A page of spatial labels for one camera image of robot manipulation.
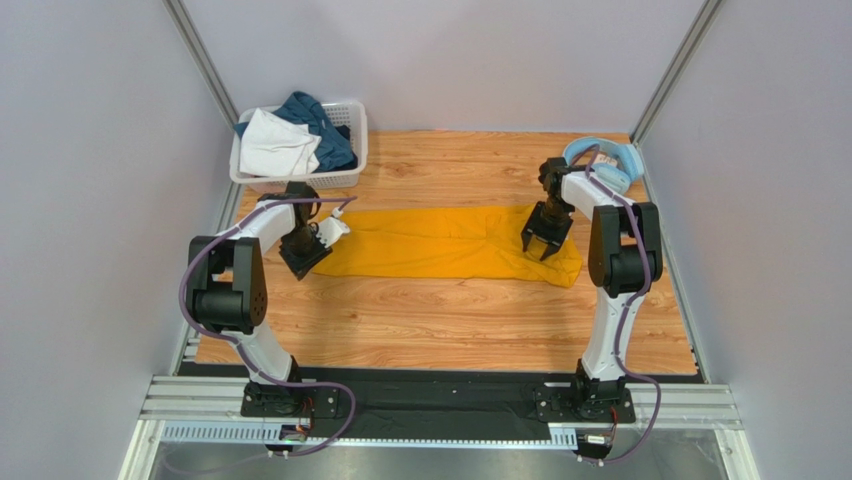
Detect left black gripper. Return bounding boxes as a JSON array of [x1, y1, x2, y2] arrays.
[[280, 224, 334, 280]]

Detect yellow t shirt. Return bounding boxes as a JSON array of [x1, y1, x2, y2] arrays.
[[312, 205, 583, 288]]

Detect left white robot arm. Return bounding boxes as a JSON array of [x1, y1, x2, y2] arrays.
[[179, 182, 350, 417]]

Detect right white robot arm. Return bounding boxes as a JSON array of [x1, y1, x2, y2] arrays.
[[520, 157, 663, 422]]

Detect teal t shirt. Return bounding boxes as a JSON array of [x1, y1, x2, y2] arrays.
[[234, 91, 357, 173]]

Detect white t shirt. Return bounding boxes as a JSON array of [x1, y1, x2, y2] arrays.
[[238, 109, 321, 177]]

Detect white plastic laundry basket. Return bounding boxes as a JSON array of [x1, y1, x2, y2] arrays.
[[229, 100, 369, 194]]

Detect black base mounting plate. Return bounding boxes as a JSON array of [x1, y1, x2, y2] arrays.
[[240, 367, 636, 441]]

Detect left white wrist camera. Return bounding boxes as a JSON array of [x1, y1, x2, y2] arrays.
[[317, 208, 351, 248]]

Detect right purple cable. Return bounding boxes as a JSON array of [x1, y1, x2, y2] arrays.
[[570, 144, 663, 466]]

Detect aluminium frame rail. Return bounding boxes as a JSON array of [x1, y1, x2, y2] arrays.
[[140, 376, 743, 430]]

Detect white slotted cable duct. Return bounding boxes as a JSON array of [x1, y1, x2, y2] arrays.
[[160, 420, 579, 450]]

